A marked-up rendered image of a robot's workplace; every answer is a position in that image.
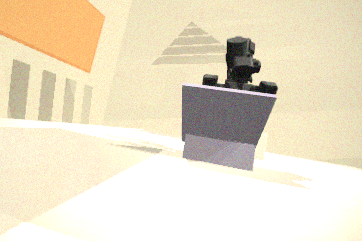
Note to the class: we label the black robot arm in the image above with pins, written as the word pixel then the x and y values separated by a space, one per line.
pixel 239 57

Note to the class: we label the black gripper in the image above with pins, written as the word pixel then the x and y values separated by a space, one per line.
pixel 240 84

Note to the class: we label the grey switch panel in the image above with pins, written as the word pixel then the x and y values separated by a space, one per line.
pixel 223 126

